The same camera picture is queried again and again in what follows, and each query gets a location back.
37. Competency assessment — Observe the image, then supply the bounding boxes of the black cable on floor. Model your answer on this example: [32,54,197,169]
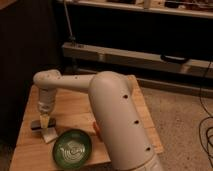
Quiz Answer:
[197,59,213,158]

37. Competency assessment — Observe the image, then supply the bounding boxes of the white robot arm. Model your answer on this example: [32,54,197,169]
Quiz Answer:
[33,69,164,171]

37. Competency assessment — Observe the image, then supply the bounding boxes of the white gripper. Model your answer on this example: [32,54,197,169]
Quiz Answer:
[38,89,56,128]

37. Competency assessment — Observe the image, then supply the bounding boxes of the upper white shelf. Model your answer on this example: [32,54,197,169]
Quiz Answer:
[57,0,213,19]

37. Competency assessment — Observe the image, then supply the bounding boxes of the green patterned bowl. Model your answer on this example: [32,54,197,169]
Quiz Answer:
[52,129,92,169]

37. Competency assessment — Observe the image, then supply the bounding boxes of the metal stand pole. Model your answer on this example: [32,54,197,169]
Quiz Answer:
[63,0,76,46]

